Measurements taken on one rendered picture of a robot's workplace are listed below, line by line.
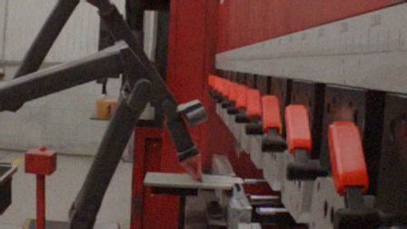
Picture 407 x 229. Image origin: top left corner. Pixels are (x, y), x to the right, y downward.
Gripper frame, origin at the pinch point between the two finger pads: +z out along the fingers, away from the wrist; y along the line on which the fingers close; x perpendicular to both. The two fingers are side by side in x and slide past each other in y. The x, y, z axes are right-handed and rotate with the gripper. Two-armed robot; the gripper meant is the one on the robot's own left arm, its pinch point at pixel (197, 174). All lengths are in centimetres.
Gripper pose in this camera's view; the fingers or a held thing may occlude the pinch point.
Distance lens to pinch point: 194.9
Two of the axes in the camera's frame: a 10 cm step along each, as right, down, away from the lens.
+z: 4.1, 9.1, 0.4
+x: -9.1, 4.1, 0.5
